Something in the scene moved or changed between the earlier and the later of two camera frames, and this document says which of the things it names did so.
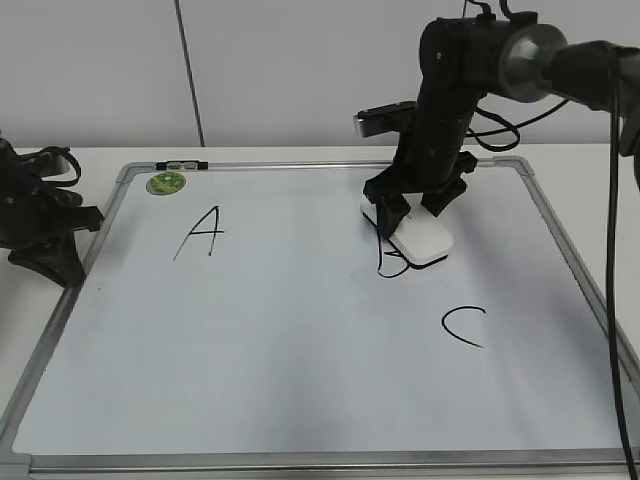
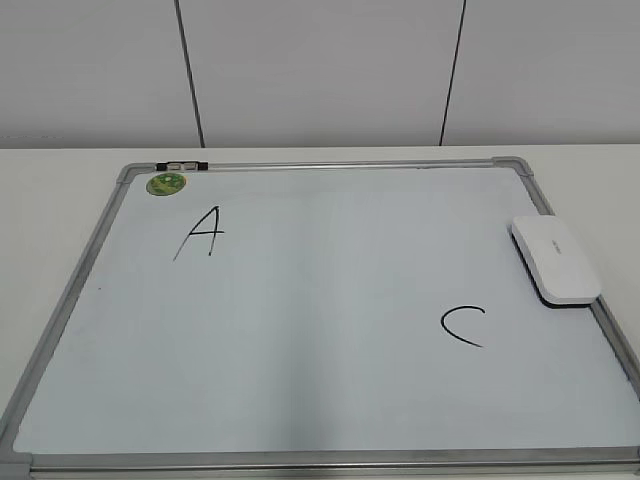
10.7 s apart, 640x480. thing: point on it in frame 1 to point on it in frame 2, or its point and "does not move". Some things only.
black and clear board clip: x=182 y=165 does not move
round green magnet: x=165 y=183 does not move
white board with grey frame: x=244 y=321 does not move
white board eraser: x=422 y=238 to x=556 y=267
